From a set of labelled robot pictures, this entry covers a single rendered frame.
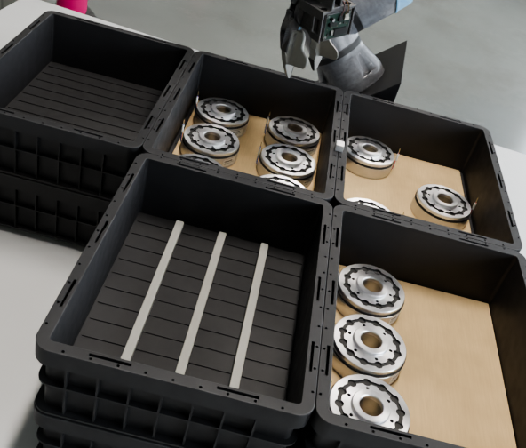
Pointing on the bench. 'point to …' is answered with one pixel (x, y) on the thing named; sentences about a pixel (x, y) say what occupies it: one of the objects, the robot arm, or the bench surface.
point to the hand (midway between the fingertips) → (299, 65)
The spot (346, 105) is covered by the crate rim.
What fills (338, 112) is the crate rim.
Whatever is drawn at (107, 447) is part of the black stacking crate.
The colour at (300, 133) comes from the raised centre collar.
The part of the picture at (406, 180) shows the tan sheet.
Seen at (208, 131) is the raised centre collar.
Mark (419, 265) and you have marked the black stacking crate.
